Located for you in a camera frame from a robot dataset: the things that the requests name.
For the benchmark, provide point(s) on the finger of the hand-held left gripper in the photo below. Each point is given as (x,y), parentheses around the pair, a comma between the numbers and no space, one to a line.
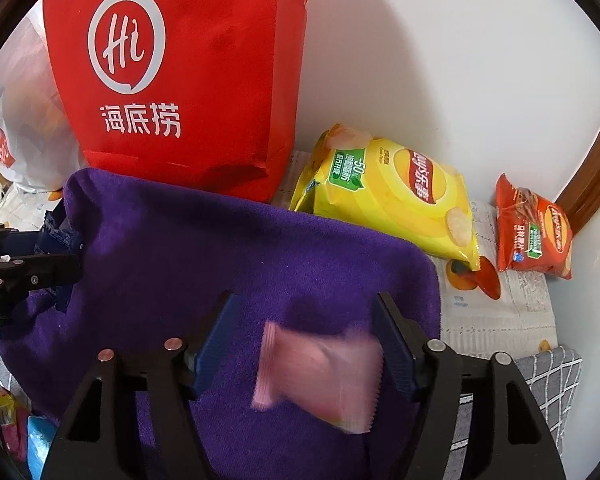
(10,242)
(45,270)

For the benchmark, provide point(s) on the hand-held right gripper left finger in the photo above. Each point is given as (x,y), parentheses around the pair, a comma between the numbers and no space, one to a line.
(219,340)

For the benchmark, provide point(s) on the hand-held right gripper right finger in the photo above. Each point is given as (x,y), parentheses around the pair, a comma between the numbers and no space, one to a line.
(395,347)

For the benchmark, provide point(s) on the small blue snack packet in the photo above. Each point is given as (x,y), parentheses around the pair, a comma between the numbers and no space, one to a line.
(60,240)

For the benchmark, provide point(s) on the plain pink snack packet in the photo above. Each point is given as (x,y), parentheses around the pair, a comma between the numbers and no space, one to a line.
(315,375)

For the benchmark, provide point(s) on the purple towel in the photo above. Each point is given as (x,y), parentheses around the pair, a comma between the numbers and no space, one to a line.
(205,260)

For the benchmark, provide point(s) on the yellow pink packet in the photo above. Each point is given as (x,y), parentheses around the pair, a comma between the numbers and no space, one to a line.
(7,420)

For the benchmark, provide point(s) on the white plastic bag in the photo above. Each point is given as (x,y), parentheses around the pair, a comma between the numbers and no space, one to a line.
(25,125)

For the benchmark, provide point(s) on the light blue mailer bag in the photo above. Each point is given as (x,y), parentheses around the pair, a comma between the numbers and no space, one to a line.
(41,442)

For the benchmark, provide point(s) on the yellow chips bag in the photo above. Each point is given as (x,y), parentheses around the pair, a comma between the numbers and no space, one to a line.
(395,195)

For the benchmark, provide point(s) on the grey checkered blanket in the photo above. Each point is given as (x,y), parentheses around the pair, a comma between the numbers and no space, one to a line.
(545,385)

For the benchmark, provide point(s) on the orange chips bag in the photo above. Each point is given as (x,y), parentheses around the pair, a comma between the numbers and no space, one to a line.
(535,235)

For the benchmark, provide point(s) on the red paper bag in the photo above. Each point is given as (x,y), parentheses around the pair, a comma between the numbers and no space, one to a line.
(190,60)

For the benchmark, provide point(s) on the brown wooden frame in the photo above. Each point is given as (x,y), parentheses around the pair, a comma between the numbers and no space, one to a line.
(597,175)

